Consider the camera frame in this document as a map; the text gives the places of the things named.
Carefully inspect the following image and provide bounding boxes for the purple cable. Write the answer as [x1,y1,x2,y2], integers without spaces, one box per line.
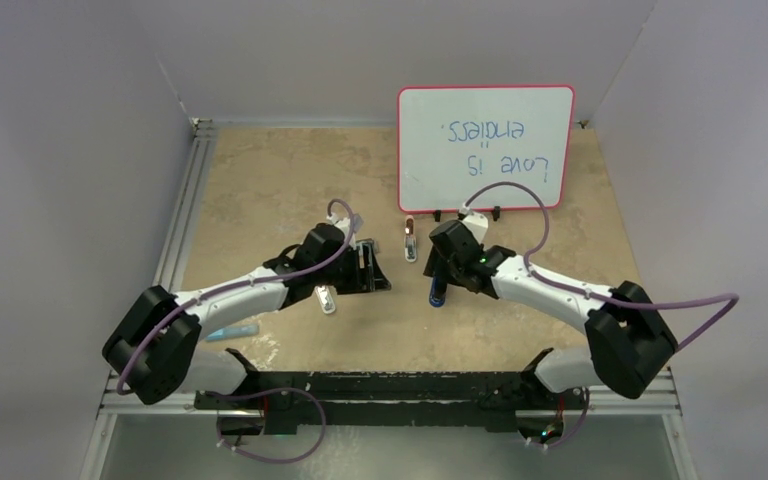
[460,181,740,450]
[115,198,330,464]

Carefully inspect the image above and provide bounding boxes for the front aluminium rail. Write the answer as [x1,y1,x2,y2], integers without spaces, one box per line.
[101,371,680,416]

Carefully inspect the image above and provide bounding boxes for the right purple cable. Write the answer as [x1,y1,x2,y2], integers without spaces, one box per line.
[460,181,740,450]

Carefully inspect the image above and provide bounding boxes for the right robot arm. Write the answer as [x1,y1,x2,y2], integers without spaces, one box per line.
[425,215,679,407]

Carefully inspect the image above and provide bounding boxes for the pink framed whiteboard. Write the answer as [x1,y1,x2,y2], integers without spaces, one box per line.
[397,84,576,213]

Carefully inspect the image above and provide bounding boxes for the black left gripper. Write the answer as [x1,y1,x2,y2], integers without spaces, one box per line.
[314,243,388,295]

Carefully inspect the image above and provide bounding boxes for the blue lighter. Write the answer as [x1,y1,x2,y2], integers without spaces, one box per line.
[429,276,448,308]

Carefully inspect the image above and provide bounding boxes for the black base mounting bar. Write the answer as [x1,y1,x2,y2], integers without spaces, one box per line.
[194,371,585,435]

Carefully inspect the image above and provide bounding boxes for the light blue marker pen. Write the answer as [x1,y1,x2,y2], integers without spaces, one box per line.
[206,324,260,342]

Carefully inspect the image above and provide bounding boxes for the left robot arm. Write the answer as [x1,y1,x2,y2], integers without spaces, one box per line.
[101,221,391,409]

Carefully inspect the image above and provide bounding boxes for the pink white eraser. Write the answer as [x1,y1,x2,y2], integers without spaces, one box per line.
[404,215,418,263]

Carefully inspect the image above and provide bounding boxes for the aluminium rail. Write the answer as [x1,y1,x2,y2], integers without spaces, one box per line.
[153,119,221,292]
[101,371,680,416]

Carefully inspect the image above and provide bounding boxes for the left aluminium rail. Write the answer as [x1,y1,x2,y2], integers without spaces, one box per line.
[153,119,221,292]

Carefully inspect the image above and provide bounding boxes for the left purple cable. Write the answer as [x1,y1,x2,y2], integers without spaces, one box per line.
[115,198,330,464]

